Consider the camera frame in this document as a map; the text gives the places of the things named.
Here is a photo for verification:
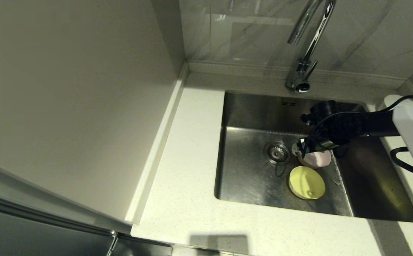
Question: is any pink plastic bowl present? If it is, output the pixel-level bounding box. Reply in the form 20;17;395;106
297;149;332;169

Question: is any grey tall cabinet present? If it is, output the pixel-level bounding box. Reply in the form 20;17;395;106
0;0;186;256

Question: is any stainless steel sink basin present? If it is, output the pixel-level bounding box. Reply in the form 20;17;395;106
214;91;413;224

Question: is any white plastic bowl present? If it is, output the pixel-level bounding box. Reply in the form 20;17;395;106
380;94;411;111

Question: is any chrome gooseneck faucet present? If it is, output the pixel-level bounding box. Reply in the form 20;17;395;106
285;0;337;94

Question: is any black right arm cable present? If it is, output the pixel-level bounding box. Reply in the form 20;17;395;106
303;94;413;175

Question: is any yellow plastic bowl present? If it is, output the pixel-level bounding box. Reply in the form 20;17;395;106
288;166;326;200

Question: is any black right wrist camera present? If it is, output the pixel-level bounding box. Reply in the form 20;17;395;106
300;100;339;126

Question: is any round metal drain strainer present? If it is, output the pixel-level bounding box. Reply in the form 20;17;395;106
263;141;292;165

